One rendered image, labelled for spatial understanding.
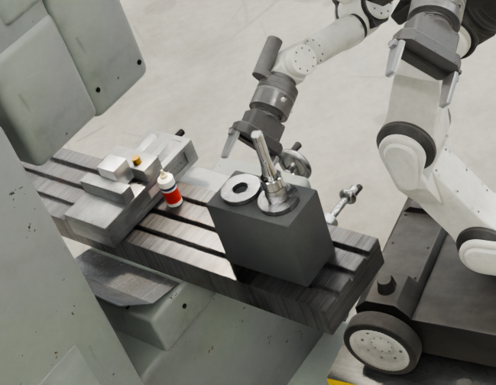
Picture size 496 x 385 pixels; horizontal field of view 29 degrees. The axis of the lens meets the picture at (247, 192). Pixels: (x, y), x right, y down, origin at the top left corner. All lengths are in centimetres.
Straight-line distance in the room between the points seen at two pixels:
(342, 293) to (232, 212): 29
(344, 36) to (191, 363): 91
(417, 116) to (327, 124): 187
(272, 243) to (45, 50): 61
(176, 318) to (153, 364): 13
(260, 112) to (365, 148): 189
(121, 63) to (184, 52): 272
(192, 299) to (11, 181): 73
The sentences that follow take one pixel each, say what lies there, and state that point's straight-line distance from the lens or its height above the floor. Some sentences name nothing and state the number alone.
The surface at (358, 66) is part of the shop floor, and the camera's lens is 434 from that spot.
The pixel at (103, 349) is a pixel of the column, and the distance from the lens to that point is 209.
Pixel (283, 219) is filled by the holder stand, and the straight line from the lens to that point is 198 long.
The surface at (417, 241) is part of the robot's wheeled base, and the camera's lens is 260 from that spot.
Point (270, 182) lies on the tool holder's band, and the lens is 196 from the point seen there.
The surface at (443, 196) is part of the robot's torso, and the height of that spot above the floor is 84.
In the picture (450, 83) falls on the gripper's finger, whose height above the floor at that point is 150.
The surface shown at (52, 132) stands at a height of 139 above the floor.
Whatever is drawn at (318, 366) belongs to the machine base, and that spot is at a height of 20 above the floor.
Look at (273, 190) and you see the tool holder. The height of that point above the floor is 117.
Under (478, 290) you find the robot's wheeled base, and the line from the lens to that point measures 249.
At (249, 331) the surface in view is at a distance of 263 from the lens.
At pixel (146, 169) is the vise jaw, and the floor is 103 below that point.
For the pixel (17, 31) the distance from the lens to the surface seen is 190.
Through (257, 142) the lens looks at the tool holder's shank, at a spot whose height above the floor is 128.
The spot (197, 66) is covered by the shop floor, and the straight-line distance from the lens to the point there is 468.
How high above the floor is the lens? 243
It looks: 39 degrees down
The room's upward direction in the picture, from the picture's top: 20 degrees counter-clockwise
